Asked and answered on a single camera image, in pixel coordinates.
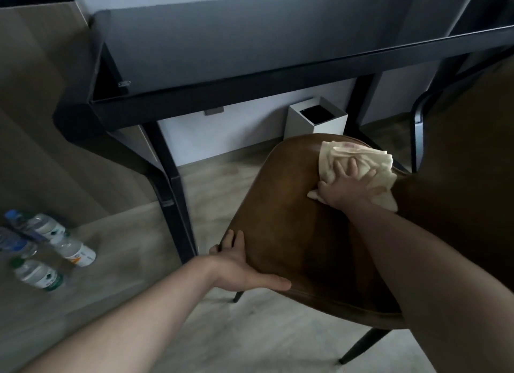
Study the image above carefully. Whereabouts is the clear bottle with green cap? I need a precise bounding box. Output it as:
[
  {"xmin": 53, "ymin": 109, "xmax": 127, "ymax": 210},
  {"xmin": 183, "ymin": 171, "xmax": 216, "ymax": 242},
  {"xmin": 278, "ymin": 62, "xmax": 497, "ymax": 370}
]
[{"xmin": 10, "ymin": 258, "xmax": 64, "ymax": 292}]

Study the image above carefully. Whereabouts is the black desk with glass top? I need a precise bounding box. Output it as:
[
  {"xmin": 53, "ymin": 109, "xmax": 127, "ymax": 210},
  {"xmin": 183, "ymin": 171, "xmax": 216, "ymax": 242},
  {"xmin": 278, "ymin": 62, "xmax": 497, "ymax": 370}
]
[{"xmin": 53, "ymin": 0, "xmax": 514, "ymax": 266}]

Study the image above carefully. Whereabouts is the person's right forearm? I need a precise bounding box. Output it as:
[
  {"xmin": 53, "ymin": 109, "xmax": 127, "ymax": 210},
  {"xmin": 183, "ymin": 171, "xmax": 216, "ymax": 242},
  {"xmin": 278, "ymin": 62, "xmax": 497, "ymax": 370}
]
[{"xmin": 341, "ymin": 200, "xmax": 514, "ymax": 373}]

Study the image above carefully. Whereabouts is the white square waste bin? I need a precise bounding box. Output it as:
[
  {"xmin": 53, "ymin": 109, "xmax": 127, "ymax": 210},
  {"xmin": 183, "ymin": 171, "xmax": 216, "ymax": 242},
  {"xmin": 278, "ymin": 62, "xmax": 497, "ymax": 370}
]
[{"xmin": 284, "ymin": 96, "xmax": 349, "ymax": 141}]

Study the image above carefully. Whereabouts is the clear bottle with blue label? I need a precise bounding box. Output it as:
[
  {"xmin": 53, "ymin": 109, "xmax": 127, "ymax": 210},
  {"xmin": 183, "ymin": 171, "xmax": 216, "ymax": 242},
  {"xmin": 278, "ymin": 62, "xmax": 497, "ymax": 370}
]
[{"xmin": 0, "ymin": 227, "xmax": 39, "ymax": 259}]

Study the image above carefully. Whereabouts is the person's right hand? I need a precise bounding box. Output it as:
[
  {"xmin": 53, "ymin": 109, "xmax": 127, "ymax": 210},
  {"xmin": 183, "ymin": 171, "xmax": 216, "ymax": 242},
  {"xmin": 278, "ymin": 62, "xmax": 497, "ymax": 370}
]
[{"xmin": 317, "ymin": 157, "xmax": 386, "ymax": 210}]

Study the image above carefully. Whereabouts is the brown leather chair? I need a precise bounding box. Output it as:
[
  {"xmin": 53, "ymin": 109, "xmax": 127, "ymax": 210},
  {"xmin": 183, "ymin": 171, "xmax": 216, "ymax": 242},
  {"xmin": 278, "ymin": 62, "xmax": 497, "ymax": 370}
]
[{"xmin": 223, "ymin": 55, "xmax": 514, "ymax": 365}]

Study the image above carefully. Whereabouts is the clear bottle with blue cap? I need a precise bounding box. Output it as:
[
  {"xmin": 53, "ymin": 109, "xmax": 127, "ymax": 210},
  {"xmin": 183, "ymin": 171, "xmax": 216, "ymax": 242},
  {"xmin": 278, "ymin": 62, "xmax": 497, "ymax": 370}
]
[{"xmin": 4, "ymin": 210, "xmax": 67, "ymax": 243}]

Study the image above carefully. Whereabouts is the cream cleaning cloth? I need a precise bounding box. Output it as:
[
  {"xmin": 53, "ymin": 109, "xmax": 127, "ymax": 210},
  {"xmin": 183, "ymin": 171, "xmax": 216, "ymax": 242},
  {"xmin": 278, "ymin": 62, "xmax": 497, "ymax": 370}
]
[{"xmin": 307, "ymin": 141, "xmax": 399, "ymax": 213}]

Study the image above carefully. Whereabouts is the white bottle with orange label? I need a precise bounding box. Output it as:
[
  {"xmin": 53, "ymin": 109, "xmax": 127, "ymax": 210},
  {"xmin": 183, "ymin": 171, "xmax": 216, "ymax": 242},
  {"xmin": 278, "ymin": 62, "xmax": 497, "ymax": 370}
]
[{"xmin": 50, "ymin": 236, "xmax": 97, "ymax": 268}]

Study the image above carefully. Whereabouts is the person's left hand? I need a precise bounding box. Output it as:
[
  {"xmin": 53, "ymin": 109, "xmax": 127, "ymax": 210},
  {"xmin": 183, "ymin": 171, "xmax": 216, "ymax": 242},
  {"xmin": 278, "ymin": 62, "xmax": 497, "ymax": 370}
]
[{"xmin": 199, "ymin": 230, "xmax": 292, "ymax": 293}]

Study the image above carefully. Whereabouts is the person's left forearm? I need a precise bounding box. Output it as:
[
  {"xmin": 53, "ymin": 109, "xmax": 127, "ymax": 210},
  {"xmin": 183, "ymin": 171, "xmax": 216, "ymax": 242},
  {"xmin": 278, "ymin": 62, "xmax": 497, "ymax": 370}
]
[{"xmin": 16, "ymin": 257, "xmax": 219, "ymax": 373}]

